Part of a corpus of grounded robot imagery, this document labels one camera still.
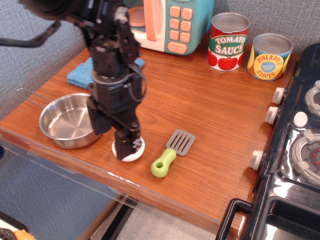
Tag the black toy stove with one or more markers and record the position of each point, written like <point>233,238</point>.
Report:
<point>286,193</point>

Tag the white stove knob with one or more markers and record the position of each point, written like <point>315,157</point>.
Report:
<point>255,159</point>
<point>271,114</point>
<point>278,95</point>

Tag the blue folded cloth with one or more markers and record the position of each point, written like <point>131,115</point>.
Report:
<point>81,76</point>

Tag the white stove knob middle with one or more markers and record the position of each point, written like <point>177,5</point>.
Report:
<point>271,114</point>

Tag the white stove knob lower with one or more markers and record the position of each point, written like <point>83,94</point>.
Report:
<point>255,159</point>

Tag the clear acrylic table guard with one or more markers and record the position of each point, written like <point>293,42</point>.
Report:
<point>197,188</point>

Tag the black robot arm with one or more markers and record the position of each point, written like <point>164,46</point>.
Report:
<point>106,32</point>

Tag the pineapple slices can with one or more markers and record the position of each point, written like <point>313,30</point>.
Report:
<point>269,56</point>

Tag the stainless steel pan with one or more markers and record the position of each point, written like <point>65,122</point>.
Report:
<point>65,120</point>

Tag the green grey toy spatula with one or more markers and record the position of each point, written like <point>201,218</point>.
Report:
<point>178,144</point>

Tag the tomato sauce can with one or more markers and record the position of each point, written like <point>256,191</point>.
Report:
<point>227,41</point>

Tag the teal toy microwave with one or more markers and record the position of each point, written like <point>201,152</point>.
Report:
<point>170,26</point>

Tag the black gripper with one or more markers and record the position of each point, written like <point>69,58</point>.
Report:
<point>113,104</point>

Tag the white stove knob upper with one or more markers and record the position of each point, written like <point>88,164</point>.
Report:
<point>278,95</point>

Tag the white brown toy mushroom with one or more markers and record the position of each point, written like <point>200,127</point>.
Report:
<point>132,157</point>

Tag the yellow object bottom corner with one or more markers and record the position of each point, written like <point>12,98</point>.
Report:
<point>7,234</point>

